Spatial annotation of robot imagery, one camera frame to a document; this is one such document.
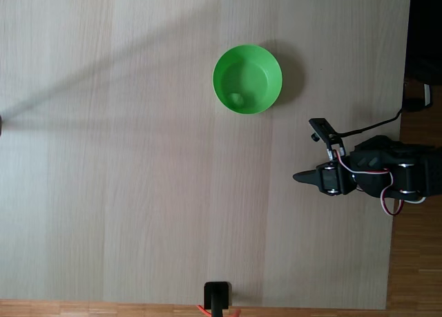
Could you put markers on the green pompom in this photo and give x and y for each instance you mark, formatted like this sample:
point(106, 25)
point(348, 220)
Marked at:
point(236, 98)

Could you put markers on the green plastic bowl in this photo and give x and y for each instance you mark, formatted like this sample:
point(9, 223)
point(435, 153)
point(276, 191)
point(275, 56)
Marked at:
point(247, 78)

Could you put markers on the white plastic strip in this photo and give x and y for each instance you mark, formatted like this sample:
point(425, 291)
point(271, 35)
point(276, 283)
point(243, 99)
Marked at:
point(428, 95)

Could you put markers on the black table clamp stand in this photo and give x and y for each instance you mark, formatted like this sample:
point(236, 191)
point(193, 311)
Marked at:
point(217, 294)

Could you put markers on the black furniture piece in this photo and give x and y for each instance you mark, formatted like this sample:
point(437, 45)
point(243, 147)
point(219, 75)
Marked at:
point(424, 37)

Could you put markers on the dark object at table edge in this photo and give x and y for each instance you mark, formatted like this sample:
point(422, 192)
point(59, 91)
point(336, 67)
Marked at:
point(1, 125)

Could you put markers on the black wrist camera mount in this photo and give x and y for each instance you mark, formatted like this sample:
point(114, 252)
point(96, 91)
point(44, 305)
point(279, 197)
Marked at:
point(324, 130)

